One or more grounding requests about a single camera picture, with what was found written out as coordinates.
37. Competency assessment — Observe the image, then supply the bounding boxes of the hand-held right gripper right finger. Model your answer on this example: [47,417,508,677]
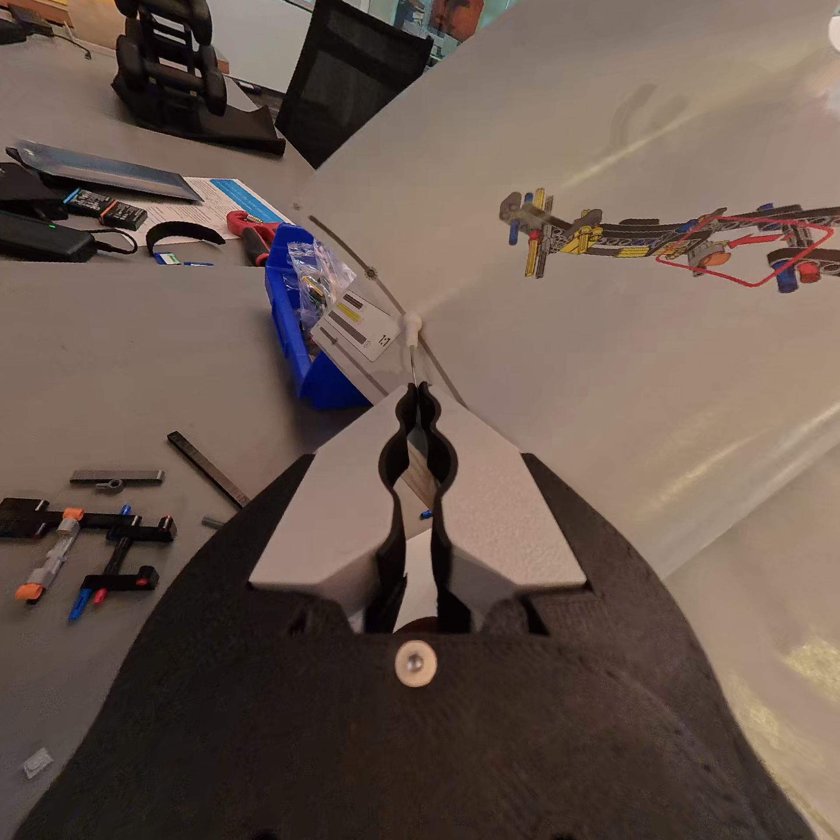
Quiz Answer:
[420,382,588,634]

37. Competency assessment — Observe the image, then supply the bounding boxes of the black office chair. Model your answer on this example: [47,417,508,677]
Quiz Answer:
[274,0,435,170]

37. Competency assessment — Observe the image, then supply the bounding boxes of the blue plastic parts bin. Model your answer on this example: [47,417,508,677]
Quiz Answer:
[264,223,375,411]

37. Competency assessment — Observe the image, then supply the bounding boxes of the silver antistatic bag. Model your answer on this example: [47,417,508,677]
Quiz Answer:
[5,139,204,203]

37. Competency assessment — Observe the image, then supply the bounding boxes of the black power brick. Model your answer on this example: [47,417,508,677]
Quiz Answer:
[0,210,98,263]

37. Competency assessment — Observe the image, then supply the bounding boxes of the black moulded holder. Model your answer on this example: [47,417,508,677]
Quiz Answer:
[110,0,287,156]

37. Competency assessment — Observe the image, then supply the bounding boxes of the metal page holder wire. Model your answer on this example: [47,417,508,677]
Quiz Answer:
[400,311,426,389]

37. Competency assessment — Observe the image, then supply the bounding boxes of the black curved strap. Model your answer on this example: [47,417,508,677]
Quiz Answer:
[146,221,227,258]

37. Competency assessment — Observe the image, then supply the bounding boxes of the bunch of clear parts bags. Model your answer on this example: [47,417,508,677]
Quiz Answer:
[285,239,358,329]

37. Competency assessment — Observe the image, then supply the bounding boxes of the black yellow lego assembly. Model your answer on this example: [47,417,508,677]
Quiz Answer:
[0,497,178,621]

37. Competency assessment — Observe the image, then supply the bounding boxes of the red clamp with black handle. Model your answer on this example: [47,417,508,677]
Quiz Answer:
[226,210,290,266]

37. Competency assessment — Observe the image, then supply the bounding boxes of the lego instruction booklet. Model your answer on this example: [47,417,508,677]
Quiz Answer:
[292,0,840,840]

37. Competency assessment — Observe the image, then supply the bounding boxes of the white base plate with dome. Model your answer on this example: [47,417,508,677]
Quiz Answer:
[399,528,439,631]

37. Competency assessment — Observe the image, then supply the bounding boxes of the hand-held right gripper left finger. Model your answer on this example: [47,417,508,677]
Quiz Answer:
[248,382,420,634]

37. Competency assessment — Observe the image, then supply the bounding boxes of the long black lego beam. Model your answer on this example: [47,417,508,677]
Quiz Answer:
[166,431,252,509]

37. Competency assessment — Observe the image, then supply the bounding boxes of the black device with antenna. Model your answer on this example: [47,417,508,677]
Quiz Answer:
[0,161,70,221]

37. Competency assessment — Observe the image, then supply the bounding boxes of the grey lego beam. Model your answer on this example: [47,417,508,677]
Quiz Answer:
[70,469,165,493]

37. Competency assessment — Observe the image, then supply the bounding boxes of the scattered small loose lego pieces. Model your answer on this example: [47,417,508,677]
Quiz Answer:
[23,508,434,780]

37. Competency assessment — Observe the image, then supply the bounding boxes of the paper sheet with blue header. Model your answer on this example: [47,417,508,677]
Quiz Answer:
[128,176,293,247]

